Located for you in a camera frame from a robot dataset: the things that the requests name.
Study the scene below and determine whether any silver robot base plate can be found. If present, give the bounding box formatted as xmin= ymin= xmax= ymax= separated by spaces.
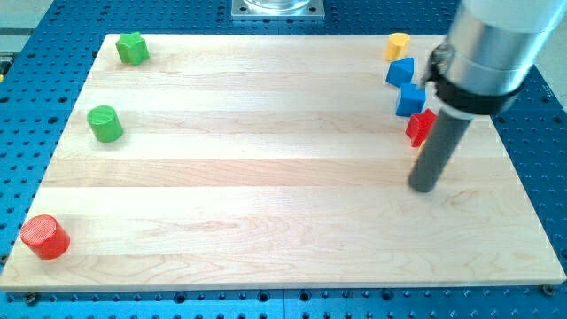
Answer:
xmin=230 ymin=0 xmax=325 ymax=20

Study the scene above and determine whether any light wooden board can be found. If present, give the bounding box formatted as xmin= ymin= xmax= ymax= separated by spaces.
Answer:
xmin=1 ymin=34 xmax=566 ymax=292

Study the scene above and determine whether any yellow cylinder block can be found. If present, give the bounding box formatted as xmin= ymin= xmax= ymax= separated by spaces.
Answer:
xmin=384 ymin=32 xmax=411 ymax=61

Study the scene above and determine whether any green star block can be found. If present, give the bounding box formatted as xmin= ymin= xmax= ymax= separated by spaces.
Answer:
xmin=115 ymin=31 xmax=150 ymax=66

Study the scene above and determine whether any green cylinder block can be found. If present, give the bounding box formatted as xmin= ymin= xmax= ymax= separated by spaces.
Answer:
xmin=87 ymin=105 xmax=123 ymax=143

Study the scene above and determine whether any red star block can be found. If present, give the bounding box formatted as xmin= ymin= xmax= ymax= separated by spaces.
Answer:
xmin=405 ymin=109 xmax=438 ymax=147

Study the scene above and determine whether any blue cube block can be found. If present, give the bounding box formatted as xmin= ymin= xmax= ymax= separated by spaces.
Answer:
xmin=395 ymin=82 xmax=426 ymax=117

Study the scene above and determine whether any blue perforated table plate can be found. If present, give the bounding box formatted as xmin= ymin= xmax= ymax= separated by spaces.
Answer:
xmin=1 ymin=0 xmax=566 ymax=318

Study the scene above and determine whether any blue triangle block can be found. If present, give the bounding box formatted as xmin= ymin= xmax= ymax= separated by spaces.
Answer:
xmin=385 ymin=58 xmax=415 ymax=88

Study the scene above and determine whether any red cylinder block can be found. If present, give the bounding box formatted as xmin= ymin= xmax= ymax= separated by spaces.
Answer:
xmin=20 ymin=214 xmax=71 ymax=260

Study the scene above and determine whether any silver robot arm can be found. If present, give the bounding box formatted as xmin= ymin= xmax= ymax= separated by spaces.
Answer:
xmin=421 ymin=0 xmax=566 ymax=120

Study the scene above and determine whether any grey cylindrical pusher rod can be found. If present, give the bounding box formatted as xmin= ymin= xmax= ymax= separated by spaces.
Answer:
xmin=408 ymin=110 xmax=473 ymax=193

